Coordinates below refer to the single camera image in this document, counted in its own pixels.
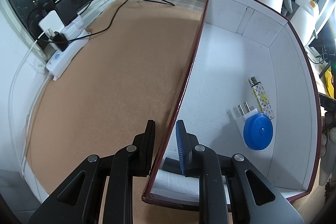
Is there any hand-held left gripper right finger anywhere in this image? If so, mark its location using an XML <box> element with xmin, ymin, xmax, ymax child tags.
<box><xmin>175</xmin><ymin>120</ymin><xmax>305</xmax><ymax>224</ymax></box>

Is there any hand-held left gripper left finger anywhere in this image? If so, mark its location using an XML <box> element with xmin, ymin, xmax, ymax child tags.
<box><xmin>28</xmin><ymin>120</ymin><xmax>157</xmax><ymax>224</ymax></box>

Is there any white charger plug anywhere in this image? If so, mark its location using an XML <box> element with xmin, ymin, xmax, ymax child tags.
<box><xmin>227</xmin><ymin>101</ymin><xmax>260</xmax><ymax>140</ymax></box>

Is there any patterned lighter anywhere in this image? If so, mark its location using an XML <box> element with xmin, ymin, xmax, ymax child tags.
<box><xmin>248</xmin><ymin>77</ymin><xmax>275</xmax><ymax>119</ymax></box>

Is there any blue round tape measure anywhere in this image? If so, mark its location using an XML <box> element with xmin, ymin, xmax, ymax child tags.
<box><xmin>243</xmin><ymin>114</ymin><xmax>274</xmax><ymax>149</ymax></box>

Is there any white cardboard box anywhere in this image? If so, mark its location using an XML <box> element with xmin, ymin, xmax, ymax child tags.
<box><xmin>142</xmin><ymin>0</ymin><xmax>324</xmax><ymax>206</ymax></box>

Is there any yellow bowl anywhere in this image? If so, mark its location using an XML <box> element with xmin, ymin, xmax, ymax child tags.
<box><xmin>325</xmin><ymin>70</ymin><xmax>336</xmax><ymax>98</ymax></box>

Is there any orange-brown felt mat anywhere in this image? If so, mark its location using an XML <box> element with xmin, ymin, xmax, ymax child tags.
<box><xmin>25</xmin><ymin>0</ymin><xmax>326</xmax><ymax>224</ymax></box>

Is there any small penguin plush toy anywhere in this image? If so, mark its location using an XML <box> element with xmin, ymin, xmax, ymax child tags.
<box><xmin>290</xmin><ymin>0</ymin><xmax>319</xmax><ymax>46</ymax></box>

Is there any white power strip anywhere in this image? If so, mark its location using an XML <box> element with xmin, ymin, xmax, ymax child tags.
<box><xmin>45</xmin><ymin>15</ymin><xmax>90</xmax><ymax>81</ymax></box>

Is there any black plug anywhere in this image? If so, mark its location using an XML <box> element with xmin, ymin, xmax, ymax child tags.
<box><xmin>52</xmin><ymin>32</ymin><xmax>70</xmax><ymax>52</ymax></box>

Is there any white power adapter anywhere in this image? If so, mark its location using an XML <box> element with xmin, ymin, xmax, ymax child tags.
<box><xmin>38</xmin><ymin>10</ymin><xmax>65</xmax><ymax>35</ymax></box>

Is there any black power adapter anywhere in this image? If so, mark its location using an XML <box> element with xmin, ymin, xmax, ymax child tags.
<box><xmin>54</xmin><ymin>0</ymin><xmax>79</xmax><ymax>24</ymax></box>

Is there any white cable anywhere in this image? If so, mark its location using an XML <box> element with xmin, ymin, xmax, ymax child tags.
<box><xmin>8</xmin><ymin>28</ymin><xmax>50</xmax><ymax>180</ymax></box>

